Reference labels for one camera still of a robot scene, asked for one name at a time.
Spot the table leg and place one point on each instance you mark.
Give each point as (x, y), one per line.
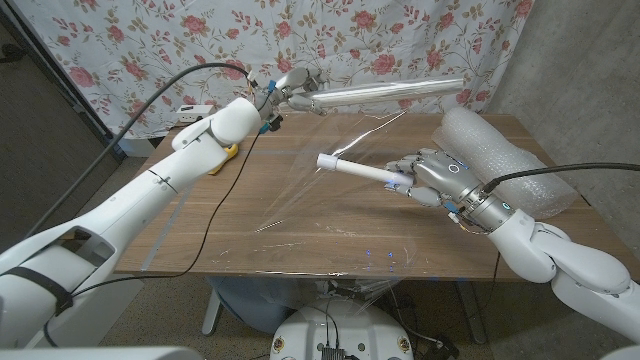
(211, 312)
(470, 312)

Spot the grey blue bin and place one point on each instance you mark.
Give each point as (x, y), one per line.
(260, 305)

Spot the white robot torso base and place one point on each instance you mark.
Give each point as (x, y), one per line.
(345, 332)

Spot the white power strip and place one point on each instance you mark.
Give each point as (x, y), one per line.
(192, 112)

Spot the transparent cling film sheet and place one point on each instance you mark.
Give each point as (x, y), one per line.
(320, 210)

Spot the bubble wrap roll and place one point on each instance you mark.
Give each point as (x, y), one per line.
(505, 155)

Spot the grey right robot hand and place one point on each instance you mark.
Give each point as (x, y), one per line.
(450, 175)

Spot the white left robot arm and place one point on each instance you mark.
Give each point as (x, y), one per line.
(150, 200)

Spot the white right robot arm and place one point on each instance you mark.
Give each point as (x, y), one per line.
(565, 265)

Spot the floral print backdrop curtain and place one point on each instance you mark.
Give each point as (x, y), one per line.
(300, 45)

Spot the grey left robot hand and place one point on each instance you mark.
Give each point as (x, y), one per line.
(295, 80)

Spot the yellow squeeze bottle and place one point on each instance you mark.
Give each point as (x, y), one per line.
(227, 156)

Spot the white cylindrical roll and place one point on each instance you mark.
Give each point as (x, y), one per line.
(360, 170)

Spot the dark partition panel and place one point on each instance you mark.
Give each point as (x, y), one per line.
(40, 150)

